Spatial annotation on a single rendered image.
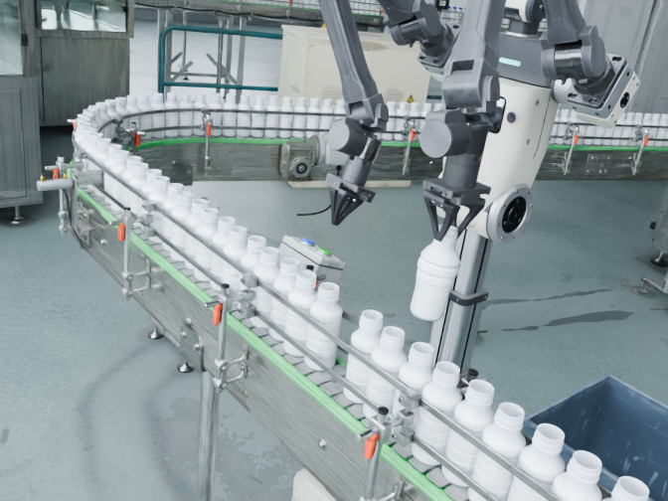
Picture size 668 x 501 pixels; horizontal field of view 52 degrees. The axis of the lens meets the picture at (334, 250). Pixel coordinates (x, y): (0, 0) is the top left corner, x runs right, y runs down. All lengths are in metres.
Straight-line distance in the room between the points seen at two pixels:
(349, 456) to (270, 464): 1.40
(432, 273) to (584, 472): 0.41
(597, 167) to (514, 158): 2.16
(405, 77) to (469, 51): 4.49
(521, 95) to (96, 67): 5.23
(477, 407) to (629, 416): 0.66
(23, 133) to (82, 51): 2.18
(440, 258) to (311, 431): 0.40
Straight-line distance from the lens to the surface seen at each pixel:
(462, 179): 1.12
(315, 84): 5.32
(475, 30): 1.14
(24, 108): 4.33
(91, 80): 6.50
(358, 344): 1.16
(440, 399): 1.06
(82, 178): 2.02
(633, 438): 1.65
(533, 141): 1.67
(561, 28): 1.43
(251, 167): 2.87
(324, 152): 2.80
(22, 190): 4.46
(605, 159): 3.80
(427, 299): 1.18
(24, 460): 2.68
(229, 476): 2.55
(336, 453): 1.25
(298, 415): 1.31
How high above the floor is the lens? 1.71
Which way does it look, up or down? 23 degrees down
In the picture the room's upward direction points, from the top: 7 degrees clockwise
